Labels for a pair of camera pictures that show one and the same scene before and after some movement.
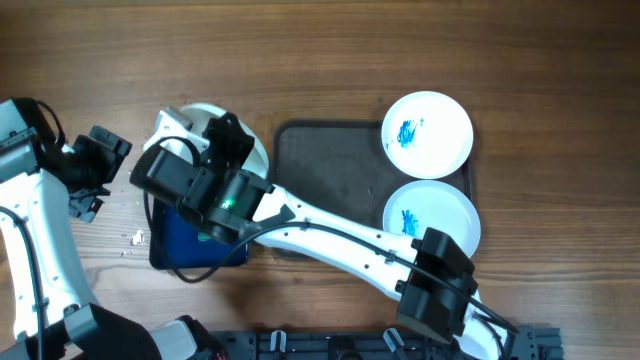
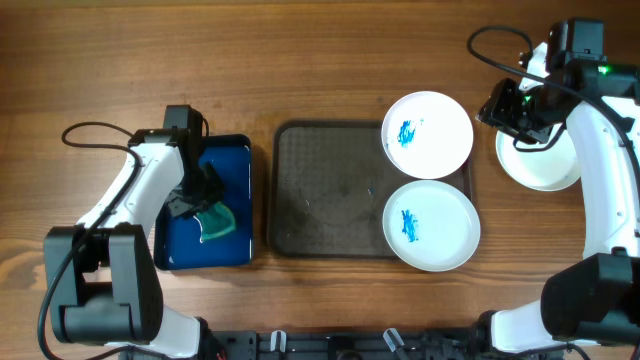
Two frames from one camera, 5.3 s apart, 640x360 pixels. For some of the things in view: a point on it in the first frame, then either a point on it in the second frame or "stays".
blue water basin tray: [177, 244] stays
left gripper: [108, 162] -> [214, 190]
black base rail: [537, 343] stays
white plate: [201, 114] -> [550, 170]
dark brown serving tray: [341, 165] stays
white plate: [427, 135] stays
